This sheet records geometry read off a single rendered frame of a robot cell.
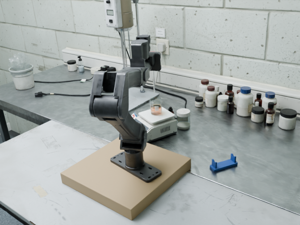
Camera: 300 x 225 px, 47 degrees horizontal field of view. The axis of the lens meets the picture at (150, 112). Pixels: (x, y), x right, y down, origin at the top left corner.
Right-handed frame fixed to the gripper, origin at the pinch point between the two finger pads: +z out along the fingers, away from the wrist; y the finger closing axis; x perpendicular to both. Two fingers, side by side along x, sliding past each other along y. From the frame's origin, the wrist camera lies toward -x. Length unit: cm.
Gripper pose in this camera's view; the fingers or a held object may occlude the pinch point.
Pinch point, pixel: (152, 55)
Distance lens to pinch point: 138.5
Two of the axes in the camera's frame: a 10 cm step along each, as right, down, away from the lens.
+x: 0.5, 9.1, 4.1
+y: -9.7, -0.5, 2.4
